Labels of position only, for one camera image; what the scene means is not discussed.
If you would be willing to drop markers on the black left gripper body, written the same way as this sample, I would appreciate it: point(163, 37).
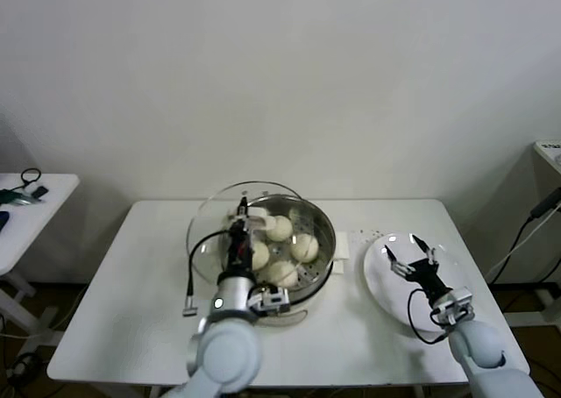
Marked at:
point(240, 255)

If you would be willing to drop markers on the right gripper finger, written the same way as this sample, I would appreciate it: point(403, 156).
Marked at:
point(431, 255)
point(396, 267)

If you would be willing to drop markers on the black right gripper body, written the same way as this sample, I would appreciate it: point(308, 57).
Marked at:
point(427, 277)

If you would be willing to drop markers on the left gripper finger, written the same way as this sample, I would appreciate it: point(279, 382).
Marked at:
point(240, 229)
point(243, 207)

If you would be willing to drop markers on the white steamed baozi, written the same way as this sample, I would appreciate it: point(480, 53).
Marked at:
point(305, 247)
point(262, 255)
point(282, 229)
point(282, 275)

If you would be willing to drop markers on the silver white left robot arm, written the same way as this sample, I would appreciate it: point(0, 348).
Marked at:
point(228, 354)

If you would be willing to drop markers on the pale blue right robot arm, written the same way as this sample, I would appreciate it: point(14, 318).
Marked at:
point(477, 345)

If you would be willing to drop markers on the perforated steel steamer basket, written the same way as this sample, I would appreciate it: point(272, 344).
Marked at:
point(324, 236)

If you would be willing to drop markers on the white round plate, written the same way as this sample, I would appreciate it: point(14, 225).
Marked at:
point(381, 284)

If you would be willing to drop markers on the cream electric cooker pot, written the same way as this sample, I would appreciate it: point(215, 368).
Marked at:
point(343, 246)

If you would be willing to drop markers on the beige cabinet with label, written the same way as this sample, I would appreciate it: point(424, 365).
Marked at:
point(541, 170)

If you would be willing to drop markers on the white side table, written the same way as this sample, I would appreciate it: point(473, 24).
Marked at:
point(48, 214)

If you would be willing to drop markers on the small black device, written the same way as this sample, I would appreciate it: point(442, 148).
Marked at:
point(42, 191)

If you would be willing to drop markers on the blue object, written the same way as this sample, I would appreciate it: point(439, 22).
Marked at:
point(3, 221)

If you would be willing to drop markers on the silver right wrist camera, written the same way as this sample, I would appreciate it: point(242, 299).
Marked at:
point(456, 306)

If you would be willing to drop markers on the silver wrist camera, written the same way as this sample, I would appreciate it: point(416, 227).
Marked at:
point(271, 299)
point(456, 306)

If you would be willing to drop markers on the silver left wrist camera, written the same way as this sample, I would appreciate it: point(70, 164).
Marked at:
point(271, 299)

